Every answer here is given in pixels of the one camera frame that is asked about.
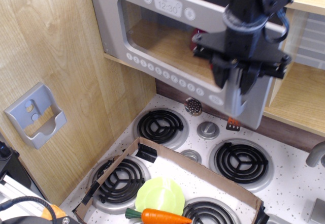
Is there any grey sink basin corner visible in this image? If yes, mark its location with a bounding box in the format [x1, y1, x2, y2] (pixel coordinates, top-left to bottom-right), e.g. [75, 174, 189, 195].
[308, 199, 325, 224]

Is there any light green toy plate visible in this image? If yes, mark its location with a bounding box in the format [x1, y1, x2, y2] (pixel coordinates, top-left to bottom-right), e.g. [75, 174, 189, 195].
[135, 177, 185, 215]

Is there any large grey stove knob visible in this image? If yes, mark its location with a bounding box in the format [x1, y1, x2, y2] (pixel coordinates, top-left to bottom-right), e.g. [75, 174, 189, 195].
[197, 121, 220, 140]

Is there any small grey stove knob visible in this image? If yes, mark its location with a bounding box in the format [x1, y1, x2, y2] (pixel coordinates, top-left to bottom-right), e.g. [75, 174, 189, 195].
[181, 149, 202, 164]

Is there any grey wall phone holder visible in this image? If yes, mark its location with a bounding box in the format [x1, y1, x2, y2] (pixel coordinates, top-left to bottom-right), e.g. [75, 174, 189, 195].
[4, 82, 67, 149]

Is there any front left black burner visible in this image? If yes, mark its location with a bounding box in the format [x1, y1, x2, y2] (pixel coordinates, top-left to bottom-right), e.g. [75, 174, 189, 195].
[96, 157, 148, 204]

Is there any front right black burner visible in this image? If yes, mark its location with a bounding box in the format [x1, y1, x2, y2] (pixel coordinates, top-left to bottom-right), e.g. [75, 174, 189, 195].
[183, 201, 235, 224]

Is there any orange toy carrot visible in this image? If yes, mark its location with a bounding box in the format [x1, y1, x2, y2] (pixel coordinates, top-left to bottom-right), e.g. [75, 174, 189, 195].
[125, 208, 192, 224]

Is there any brown cardboard tray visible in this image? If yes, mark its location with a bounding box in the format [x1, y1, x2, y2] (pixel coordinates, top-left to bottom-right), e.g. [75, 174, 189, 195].
[73, 138, 269, 223]

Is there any grey toy microwave door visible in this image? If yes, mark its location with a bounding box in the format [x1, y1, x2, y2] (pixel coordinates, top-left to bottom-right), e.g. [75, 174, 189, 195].
[92, 0, 273, 129]

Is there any back left black burner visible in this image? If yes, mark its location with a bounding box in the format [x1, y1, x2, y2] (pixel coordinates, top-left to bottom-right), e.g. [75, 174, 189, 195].
[136, 110, 184, 144]

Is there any back right black burner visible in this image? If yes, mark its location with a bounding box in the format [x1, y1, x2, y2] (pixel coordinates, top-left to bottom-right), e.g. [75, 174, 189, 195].
[213, 142, 269, 184]

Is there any black device at left edge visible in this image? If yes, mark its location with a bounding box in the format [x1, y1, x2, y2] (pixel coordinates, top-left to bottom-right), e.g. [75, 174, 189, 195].
[1, 142, 31, 188]

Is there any silver microwave door handle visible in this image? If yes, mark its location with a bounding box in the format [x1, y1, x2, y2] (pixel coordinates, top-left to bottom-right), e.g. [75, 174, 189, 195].
[224, 69, 249, 118]

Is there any black burner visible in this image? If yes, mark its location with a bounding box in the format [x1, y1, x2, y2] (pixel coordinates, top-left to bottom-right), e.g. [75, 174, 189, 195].
[183, 201, 235, 224]
[136, 110, 184, 144]
[213, 142, 269, 184]
[96, 157, 148, 204]

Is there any grey sink faucet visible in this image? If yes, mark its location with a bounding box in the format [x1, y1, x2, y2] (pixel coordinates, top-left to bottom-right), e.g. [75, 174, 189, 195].
[306, 142, 325, 168]

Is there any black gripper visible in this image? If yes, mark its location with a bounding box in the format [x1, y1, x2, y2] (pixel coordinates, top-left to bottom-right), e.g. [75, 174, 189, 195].
[191, 8, 291, 94]

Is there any orange toy spatula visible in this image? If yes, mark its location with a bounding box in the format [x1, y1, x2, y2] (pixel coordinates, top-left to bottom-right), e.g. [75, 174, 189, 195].
[226, 117, 241, 132]

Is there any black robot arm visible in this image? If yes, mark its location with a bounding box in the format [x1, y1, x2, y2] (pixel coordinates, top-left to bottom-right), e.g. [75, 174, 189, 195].
[192, 0, 293, 94]

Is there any black braided cable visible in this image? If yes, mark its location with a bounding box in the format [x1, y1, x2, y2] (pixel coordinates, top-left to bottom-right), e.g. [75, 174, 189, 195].
[0, 196, 56, 224]

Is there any silver toy strainer spoon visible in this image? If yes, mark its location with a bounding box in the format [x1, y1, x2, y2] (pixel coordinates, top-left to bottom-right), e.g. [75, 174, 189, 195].
[184, 98, 203, 116]

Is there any dark red toy fruit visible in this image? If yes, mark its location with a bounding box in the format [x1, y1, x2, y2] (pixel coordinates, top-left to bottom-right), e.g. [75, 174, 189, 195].
[189, 28, 204, 53]

